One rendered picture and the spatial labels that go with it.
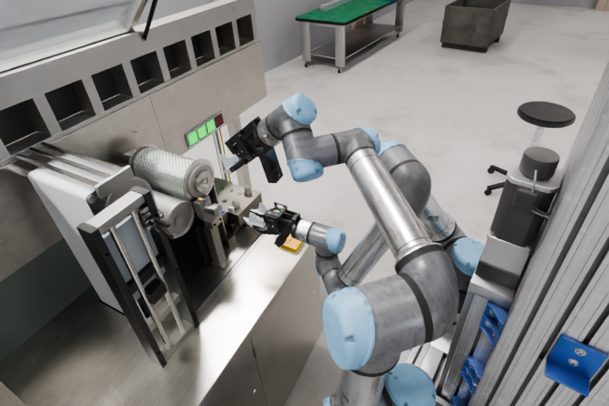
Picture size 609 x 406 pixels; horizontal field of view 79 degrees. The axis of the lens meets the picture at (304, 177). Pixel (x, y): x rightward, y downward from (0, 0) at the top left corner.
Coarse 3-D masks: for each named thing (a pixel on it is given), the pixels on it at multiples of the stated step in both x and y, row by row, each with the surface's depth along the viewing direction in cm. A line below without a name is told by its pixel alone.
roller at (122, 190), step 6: (132, 180) 99; (138, 180) 101; (126, 186) 98; (132, 186) 100; (138, 186) 101; (144, 186) 103; (114, 192) 95; (120, 192) 97; (126, 192) 98; (114, 198) 96; (108, 204) 94; (126, 216) 100; (120, 222) 99
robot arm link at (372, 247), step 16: (400, 176) 97; (416, 176) 96; (416, 192) 95; (416, 208) 95; (368, 240) 103; (384, 240) 101; (352, 256) 107; (368, 256) 103; (336, 272) 111; (352, 272) 106; (368, 272) 107; (336, 288) 109
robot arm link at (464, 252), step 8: (456, 240) 124; (464, 240) 121; (472, 240) 121; (448, 248) 124; (456, 248) 119; (464, 248) 119; (472, 248) 119; (480, 248) 119; (456, 256) 118; (464, 256) 117; (472, 256) 117; (456, 264) 118; (464, 264) 116; (472, 264) 115; (456, 272) 120; (464, 272) 117; (472, 272) 116; (464, 280) 119; (464, 288) 121
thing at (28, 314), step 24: (48, 264) 118; (72, 264) 125; (0, 288) 107; (24, 288) 113; (48, 288) 119; (72, 288) 127; (0, 312) 108; (24, 312) 114; (48, 312) 121; (0, 336) 110; (24, 336) 116; (0, 360) 111
